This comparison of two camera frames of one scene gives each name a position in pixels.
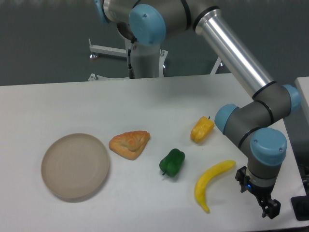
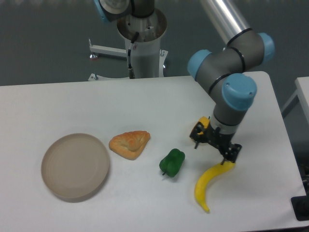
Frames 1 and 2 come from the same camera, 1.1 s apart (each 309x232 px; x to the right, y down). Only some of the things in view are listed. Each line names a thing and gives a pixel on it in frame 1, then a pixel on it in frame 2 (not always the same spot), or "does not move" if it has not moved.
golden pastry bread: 130,144 does not move
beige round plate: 75,166 does not move
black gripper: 263,194 -> 199,134
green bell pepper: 171,163 does not move
